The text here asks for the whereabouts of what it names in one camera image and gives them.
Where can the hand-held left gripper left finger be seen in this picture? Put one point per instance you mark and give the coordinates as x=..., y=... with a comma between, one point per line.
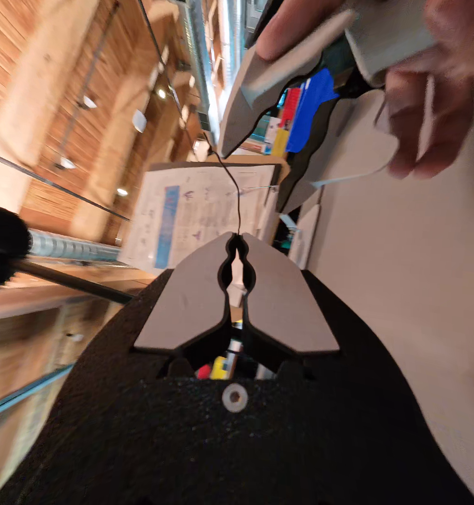
x=181, y=307

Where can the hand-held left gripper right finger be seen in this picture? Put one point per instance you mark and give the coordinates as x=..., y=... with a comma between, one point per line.
x=288, y=307

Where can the red storage bin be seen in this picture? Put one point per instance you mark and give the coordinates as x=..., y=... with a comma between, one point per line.
x=204, y=372
x=291, y=104

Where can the person's right hand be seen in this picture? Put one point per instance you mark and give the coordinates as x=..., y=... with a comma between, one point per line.
x=438, y=98

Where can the black fuzzy round object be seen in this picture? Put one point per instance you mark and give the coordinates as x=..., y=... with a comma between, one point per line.
x=4, y=244

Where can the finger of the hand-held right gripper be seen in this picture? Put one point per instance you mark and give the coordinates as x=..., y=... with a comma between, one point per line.
x=300, y=196
x=268, y=79

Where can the white ceiling lamp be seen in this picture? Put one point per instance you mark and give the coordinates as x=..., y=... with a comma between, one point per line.
x=89, y=101
x=139, y=120
x=66, y=162

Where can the dark metal rod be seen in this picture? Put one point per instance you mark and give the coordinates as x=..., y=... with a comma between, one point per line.
x=83, y=282

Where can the corrugated metal duct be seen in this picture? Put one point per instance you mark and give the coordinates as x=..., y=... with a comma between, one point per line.
x=63, y=244

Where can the grey desk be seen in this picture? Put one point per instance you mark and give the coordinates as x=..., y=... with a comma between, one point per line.
x=418, y=315

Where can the yellow storage bin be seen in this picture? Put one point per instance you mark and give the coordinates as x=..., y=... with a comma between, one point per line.
x=220, y=367
x=280, y=144

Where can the blue storage bin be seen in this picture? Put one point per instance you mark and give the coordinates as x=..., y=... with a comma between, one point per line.
x=312, y=110

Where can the printed paper sheet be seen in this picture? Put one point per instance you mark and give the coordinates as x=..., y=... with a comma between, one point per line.
x=205, y=205

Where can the wooden clipboard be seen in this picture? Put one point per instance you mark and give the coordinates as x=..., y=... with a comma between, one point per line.
x=260, y=159

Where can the metal ventilation duct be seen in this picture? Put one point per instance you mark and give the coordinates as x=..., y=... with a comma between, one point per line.
x=195, y=59

